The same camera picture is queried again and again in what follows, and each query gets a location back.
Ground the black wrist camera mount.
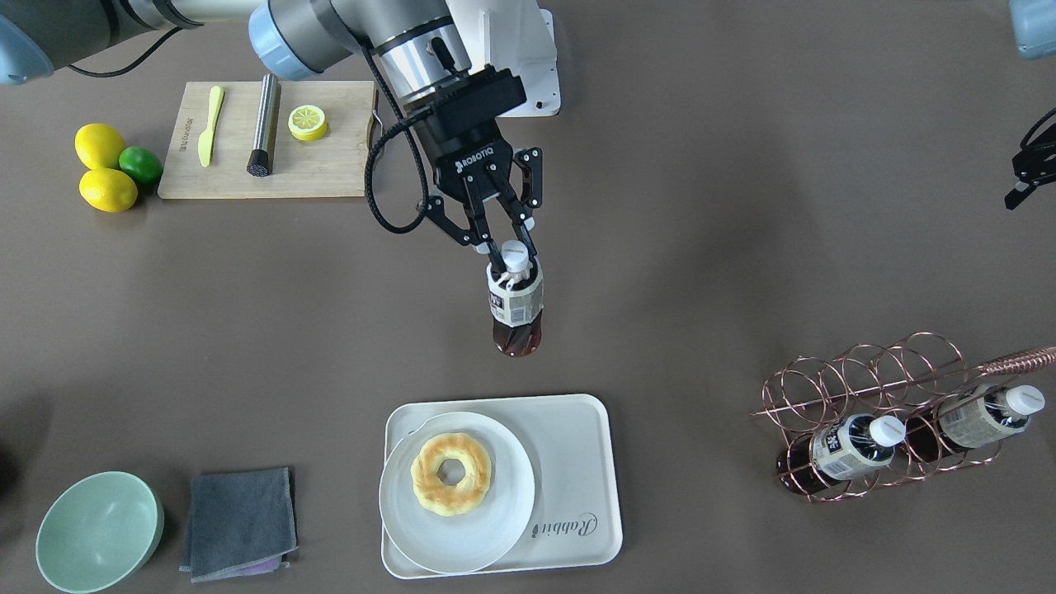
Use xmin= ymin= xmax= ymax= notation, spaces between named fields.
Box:
xmin=414 ymin=64 xmax=526 ymax=152

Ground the yellow lemon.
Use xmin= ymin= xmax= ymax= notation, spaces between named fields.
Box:
xmin=78 ymin=168 xmax=139 ymax=214
xmin=74 ymin=123 xmax=127 ymax=170

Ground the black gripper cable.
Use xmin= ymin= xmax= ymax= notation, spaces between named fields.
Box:
xmin=360 ymin=41 xmax=433 ymax=235

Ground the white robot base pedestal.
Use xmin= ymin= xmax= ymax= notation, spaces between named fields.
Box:
xmin=447 ymin=1 xmax=562 ymax=118

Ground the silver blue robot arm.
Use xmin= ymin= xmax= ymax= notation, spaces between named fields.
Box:
xmin=1 ymin=1 xmax=557 ymax=276

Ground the mint green bowl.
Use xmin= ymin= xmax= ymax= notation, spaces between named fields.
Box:
xmin=36 ymin=471 xmax=165 ymax=593

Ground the copper wire bottle rack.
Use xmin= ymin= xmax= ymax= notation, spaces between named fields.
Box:
xmin=761 ymin=333 xmax=1054 ymax=502

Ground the green lime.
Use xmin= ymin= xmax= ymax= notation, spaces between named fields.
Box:
xmin=118 ymin=146 xmax=163 ymax=186

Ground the half lemon slice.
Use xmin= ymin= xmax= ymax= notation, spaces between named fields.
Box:
xmin=287 ymin=104 xmax=328 ymax=142

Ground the steel muddler black tip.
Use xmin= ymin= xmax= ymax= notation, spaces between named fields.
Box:
xmin=246 ymin=73 xmax=281 ymax=177

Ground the bamboo cutting board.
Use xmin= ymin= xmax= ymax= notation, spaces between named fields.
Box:
xmin=158 ymin=80 xmax=377 ymax=200

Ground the tea bottle white cap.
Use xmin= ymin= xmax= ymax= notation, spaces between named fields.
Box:
xmin=486 ymin=240 xmax=545 ymax=358

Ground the white round plate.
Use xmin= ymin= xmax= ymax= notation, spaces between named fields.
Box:
xmin=379 ymin=411 xmax=535 ymax=574

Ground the yellow plastic knife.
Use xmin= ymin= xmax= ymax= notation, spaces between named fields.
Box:
xmin=197 ymin=83 xmax=225 ymax=167

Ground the grey folded cloth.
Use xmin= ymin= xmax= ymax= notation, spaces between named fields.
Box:
xmin=180 ymin=467 xmax=299 ymax=583

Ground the cream rectangular tray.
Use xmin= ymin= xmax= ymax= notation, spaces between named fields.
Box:
xmin=379 ymin=394 xmax=623 ymax=579

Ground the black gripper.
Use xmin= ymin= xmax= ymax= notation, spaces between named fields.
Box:
xmin=425 ymin=140 xmax=543 ymax=273

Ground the glazed donut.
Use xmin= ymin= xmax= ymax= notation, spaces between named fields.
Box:
xmin=411 ymin=431 xmax=493 ymax=518

